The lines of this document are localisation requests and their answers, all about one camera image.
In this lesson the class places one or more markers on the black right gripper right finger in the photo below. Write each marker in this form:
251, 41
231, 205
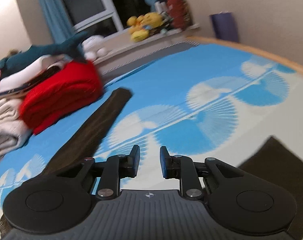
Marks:
235, 199

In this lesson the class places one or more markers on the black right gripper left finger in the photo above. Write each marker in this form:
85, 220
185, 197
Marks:
59, 201

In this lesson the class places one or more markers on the brown corduroy pants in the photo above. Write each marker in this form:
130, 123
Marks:
162, 214

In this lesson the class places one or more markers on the beige folded clothes pile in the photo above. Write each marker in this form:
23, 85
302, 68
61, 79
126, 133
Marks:
13, 131

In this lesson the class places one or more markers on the blue white patterned bedsheet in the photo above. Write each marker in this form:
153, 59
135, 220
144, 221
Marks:
207, 101

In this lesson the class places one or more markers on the red folded sweater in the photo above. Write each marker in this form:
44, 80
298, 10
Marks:
70, 89

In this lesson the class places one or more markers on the teal shark plush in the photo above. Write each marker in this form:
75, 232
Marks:
15, 63

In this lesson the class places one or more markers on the white plush toy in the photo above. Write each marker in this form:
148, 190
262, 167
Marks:
94, 48

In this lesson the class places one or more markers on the grey window bench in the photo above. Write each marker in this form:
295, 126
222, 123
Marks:
121, 50

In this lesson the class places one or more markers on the blue curtain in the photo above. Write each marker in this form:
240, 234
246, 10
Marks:
57, 19

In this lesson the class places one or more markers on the purple bin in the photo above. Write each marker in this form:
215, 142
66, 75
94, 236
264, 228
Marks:
225, 26

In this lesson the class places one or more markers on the yellow plush toys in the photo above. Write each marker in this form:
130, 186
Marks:
141, 26

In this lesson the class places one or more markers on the dark red bag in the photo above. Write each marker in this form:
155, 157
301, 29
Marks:
179, 11

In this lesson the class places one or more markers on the wooden bed frame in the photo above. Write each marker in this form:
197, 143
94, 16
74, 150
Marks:
259, 52

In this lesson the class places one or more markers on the window with white frame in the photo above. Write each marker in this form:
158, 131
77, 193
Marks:
105, 17

